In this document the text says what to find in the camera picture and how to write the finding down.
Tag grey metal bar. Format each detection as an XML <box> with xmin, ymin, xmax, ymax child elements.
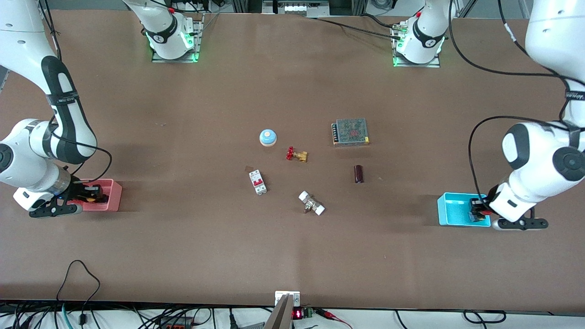
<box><xmin>264</xmin><ymin>294</ymin><xmax>293</xmax><ymax>329</ymax></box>

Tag metal mesh power supply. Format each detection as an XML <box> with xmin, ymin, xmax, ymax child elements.
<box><xmin>331</xmin><ymin>118</ymin><xmax>370</xmax><ymax>147</ymax></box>

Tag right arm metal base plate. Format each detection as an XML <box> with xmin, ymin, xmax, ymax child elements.
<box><xmin>151</xmin><ymin>18</ymin><xmax>202</xmax><ymax>64</ymax></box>

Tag blue plastic bin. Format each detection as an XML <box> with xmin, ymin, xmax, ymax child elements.
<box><xmin>437</xmin><ymin>192</ymin><xmax>492</xmax><ymax>228</ymax></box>

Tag red clip lead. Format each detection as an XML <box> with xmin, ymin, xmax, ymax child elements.
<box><xmin>315</xmin><ymin>308</ymin><xmax>353</xmax><ymax>329</ymax></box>

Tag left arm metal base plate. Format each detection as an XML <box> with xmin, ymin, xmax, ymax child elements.
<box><xmin>392</xmin><ymin>25</ymin><xmax>442</xmax><ymax>69</ymax></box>

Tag white mounting bracket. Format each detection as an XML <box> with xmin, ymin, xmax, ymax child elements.
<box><xmin>275</xmin><ymin>291</ymin><xmax>301</xmax><ymax>307</ymax></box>

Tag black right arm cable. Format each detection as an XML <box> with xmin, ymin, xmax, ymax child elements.
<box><xmin>48</xmin><ymin>121</ymin><xmax>113</xmax><ymax>183</ymax></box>

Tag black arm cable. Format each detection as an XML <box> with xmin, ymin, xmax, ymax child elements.
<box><xmin>48</xmin><ymin>121</ymin><xmax>113</xmax><ymax>183</ymax></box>
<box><xmin>448</xmin><ymin>0</ymin><xmax>585</xmax><ymax>204</ymax></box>

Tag pink plastic bin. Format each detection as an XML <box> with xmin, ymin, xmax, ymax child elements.
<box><xmin>73</xmin><ymin>178</ymin><xmax>122</xmax><ymax>212</ymax></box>

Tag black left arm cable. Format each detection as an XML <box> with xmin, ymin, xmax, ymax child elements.
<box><xmin>448</xmin><ymin>0</ymin><xmax>585</xmax><ymax>204</ymax></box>

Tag black looped cable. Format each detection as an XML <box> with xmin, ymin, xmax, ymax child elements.
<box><xmin>56</xmin><ymin>260</ymin><xmax>101</xmax><ymax>326</ymax></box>

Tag metal fitting white caps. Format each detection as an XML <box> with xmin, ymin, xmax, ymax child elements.
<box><xmin>298</xmin><ymin>191</ymin><xmax>325</xmax><ymax>216</ymax></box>

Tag black cable across table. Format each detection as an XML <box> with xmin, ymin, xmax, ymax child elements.
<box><xmin>315</xmin><ymin>14</ymin><xmax>403</xmax><ymax>42</ymax></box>

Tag white circuit breaker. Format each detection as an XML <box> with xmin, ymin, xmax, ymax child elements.
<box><xmin>249</xmin><ymin>170</ymin><xmax>268</xmax><ymax>196</ymax></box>

